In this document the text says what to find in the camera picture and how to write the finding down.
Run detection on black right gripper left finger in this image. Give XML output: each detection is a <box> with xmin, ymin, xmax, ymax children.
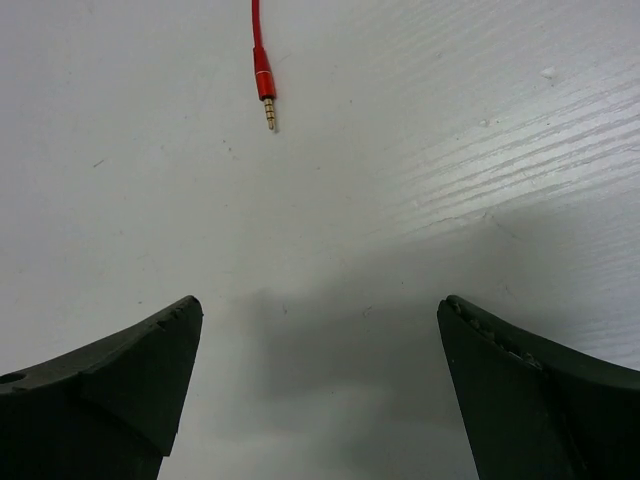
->
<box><xmin>1</xmin><ymin>296</ymin><xmax>203</xmax><ymax>479</ymax></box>

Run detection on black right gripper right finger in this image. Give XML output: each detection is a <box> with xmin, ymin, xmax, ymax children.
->
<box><xmin>437</xmin><ymin>295</ymin><xmax>639</xmax><ymax>479</ymax></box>

